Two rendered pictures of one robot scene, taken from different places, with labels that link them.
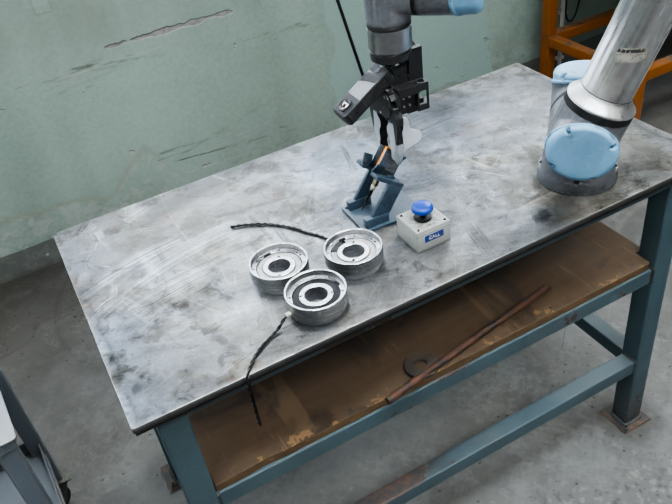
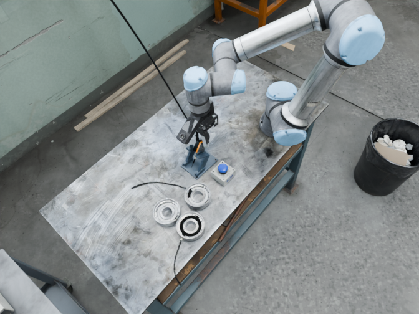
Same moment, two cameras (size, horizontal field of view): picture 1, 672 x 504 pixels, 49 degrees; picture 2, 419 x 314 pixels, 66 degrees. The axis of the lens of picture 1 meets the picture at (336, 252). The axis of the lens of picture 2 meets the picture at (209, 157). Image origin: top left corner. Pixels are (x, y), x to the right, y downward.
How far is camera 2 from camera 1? 59 cm
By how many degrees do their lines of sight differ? 23
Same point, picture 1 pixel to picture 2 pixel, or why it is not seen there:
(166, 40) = (32, 44)
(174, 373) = (141, 283)
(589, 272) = not seen: hidden behind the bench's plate
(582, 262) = not seen: hidden behind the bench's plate
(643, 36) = (320, 97)
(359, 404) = (207, 245)
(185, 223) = (106, 189)
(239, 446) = not seen: hidden behind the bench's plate
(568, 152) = (285, 139)
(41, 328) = (17, 205)
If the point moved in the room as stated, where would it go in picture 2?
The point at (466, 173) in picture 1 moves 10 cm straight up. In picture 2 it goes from (229, 131) to (229, 117)
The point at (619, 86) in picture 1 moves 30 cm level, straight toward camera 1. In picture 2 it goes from (307, 114) to (324, 192)
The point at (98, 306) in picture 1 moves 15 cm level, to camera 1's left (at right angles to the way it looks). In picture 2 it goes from (86, 253) to (45, 271)
